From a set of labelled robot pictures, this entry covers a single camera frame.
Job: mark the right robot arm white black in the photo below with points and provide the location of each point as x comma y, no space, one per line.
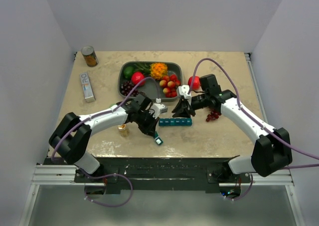
271,151

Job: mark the green lime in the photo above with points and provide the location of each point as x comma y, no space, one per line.
128,72

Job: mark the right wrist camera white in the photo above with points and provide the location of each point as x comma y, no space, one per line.
184,91

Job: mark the dark grapes in tray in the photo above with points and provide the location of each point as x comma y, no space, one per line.
126,87

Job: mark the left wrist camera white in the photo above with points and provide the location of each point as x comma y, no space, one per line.
156,109

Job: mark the red grapes on table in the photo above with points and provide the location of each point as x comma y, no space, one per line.
213,115

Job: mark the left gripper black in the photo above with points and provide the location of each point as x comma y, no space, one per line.
150,128

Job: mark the tin can orange label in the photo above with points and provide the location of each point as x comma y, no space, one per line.
89,55

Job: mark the orange spiky fruit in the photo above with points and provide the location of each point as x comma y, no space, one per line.
158,70

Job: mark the teal weekly pill organizer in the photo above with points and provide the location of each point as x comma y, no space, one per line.
167,122

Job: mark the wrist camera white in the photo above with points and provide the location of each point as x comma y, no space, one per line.
156,109
184,91

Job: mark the red apple on table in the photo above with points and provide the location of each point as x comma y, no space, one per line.
194,82

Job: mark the red apple in tray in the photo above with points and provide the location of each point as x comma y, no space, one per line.
137,77

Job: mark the small amber glass jar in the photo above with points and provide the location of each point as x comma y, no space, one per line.
123,130

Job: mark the green leafy sprig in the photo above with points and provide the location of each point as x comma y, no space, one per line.
142,68

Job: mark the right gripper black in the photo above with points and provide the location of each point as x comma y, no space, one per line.
184,109

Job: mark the grey fruit tray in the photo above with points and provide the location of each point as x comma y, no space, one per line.
150,89

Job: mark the detached teal pill compartment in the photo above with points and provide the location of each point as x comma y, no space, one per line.
158,139

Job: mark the purple silver toothpaste box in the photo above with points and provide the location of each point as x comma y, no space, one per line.
87,87

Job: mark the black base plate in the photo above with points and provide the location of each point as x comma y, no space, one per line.
162,174

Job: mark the cherry and strawberry bunch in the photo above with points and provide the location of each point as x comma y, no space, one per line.
169,85

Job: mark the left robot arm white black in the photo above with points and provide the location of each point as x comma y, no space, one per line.
71,137

